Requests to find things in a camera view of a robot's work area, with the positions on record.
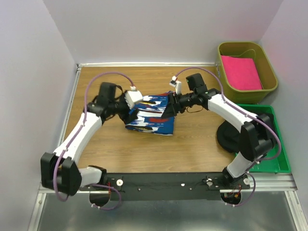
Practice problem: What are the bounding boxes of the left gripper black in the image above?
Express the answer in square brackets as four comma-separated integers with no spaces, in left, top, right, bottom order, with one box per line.
[109,90,139,124]

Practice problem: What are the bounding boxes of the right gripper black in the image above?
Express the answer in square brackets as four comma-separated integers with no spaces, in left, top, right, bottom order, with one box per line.
[161,91,197,118]

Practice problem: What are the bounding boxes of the blue white red patterned pants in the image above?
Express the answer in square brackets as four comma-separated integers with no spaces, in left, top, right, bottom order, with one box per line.
[125,92,175,136]

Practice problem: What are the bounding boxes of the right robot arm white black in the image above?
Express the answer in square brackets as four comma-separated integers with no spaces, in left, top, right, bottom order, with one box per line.
[161,73,279,189]

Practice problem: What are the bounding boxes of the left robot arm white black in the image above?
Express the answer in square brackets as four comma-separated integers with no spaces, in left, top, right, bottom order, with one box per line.
[40,82,143,196]

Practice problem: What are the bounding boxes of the black garment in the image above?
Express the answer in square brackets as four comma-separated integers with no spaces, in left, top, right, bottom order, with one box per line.
[216,110,275,154]

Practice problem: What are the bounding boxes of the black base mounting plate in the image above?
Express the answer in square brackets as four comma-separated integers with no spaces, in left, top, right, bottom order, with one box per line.
[80,172,250,206]

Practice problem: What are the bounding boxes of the pink folded cloth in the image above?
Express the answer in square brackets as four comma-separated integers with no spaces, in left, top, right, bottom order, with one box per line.
[221,55,262,90]

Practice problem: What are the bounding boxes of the olive green plastic bin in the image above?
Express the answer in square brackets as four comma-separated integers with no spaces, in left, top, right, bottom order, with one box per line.
[216,41,278,104]

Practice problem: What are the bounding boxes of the green plastic tray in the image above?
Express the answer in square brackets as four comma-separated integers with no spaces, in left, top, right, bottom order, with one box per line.
[238,104,291,173]

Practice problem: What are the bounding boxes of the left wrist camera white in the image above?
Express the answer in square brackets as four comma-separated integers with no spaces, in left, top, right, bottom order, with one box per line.
[124,90,143,109]

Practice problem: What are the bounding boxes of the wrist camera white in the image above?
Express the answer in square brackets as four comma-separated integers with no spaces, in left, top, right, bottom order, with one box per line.
[169,76,182,94]
[124,90,143,109]

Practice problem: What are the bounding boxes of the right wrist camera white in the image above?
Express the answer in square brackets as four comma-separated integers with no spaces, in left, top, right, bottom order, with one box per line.
[169,76,182,94]

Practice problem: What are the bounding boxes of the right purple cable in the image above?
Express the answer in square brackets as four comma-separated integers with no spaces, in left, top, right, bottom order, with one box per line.
[171,66,282,207]

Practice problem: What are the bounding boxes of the purple cable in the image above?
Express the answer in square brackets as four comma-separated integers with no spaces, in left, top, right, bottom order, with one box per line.
[53,71,137,210]
[171,66,282,207]

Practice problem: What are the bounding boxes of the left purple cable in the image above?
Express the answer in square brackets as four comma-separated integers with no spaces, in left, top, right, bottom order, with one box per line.
[53,71,137,210]

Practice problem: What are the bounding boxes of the aluminium frame rail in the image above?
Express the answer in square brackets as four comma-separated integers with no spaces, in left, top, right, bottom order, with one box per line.
[29,173,305,231]

